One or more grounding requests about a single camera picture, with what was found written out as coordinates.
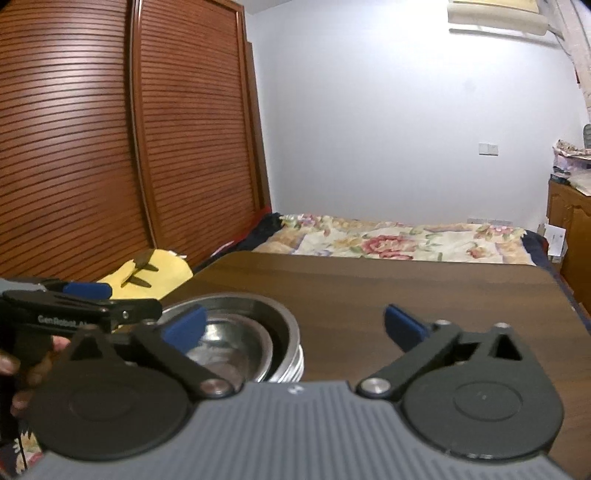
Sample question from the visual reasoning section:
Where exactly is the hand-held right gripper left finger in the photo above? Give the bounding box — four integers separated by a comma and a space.
62, 305, 235, 400

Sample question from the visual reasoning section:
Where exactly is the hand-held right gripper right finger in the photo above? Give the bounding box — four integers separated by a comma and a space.
358, 304, 537, 400

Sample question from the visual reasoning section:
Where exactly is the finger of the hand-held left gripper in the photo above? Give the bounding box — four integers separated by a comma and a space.
2, 290, 164, 326
0, 277, 113, 301

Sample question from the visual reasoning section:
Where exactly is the large steel bowl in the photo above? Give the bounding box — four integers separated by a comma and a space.
159, 292, 302, 384

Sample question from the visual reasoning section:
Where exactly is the small deep steel bowl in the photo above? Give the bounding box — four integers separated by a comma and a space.
190, 320, 274, 385

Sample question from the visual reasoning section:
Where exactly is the person's left hand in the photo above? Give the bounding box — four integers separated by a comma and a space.
0, 336, 71, 417

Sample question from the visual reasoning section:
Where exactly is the yellow cloth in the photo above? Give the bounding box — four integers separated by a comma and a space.
96, 248, 194, 303

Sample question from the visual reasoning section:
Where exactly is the floral blanket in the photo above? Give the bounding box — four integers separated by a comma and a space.
0, 212, 539, 477

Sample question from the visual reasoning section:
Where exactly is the dark cloth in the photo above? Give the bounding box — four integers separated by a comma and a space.
193, 211, 283, 274

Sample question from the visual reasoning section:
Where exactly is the brown louvered wardrobe door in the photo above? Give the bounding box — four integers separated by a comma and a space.
0, 0, 156, 283
130, 0, 273, 274

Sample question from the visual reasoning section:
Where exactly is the dark blue blanket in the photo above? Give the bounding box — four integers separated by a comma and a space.
525, 228, 551, 265

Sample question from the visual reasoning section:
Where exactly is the white paper box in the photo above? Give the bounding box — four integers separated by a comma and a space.
544, 223, 567, 265

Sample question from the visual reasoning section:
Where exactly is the brown wardrobe side panel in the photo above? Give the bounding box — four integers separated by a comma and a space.
245, 39, 274, 214

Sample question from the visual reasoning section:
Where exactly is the wooden cabinet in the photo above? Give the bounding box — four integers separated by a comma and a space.
547, 179, 591, 320

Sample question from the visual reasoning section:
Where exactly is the pile of cloth bags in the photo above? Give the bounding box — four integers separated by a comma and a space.
553, 138, 591, 186

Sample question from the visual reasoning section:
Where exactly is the cream air conditioner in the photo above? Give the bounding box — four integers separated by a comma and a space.
447, 0, 549, 36

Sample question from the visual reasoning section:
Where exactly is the cream patterned curtain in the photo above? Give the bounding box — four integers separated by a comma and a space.
553, 0, 591, 117

